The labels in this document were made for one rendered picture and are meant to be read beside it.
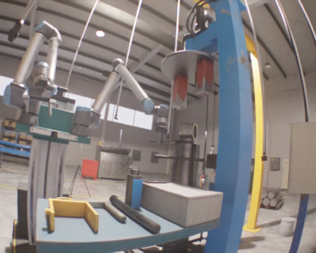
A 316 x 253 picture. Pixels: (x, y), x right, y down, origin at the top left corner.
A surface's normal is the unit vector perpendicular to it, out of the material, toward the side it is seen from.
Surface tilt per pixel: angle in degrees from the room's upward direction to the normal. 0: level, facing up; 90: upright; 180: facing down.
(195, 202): 90
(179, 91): 90
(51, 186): 90
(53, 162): 90
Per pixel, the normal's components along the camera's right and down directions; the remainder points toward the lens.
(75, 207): 0.58, -0.09
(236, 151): -0.80, -0.19
